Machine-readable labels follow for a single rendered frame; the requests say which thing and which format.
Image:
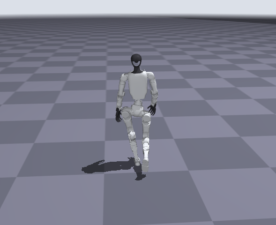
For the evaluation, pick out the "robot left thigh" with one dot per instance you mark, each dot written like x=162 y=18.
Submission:
x=125 y=113

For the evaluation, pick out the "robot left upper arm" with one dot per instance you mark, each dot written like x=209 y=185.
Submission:
x=122 y=83

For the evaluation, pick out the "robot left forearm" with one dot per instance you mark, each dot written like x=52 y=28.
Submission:
x=119 y=102

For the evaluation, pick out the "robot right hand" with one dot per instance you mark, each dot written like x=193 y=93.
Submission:
x=152 y=109

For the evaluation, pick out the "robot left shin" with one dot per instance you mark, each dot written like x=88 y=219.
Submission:
x=133 y=147

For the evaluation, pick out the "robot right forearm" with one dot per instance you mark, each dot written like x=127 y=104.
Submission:
x=154 y=99

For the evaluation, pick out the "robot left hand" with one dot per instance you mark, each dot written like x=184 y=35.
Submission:
x=118 y=115

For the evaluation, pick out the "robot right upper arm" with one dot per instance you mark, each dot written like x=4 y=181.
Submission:
x=153 y=83

